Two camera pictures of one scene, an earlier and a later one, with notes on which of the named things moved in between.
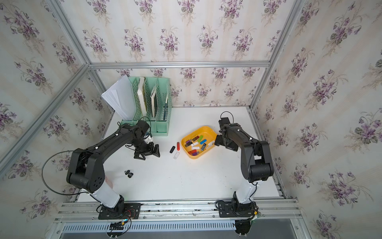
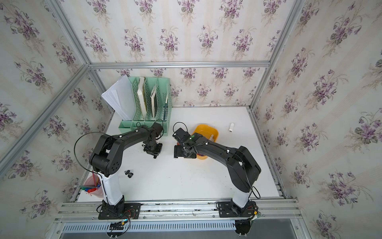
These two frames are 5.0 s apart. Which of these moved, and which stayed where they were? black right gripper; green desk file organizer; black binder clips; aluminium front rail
Moved: black right gripper
Stayed: black binder clips; green desk file organizer; aluminium front rail
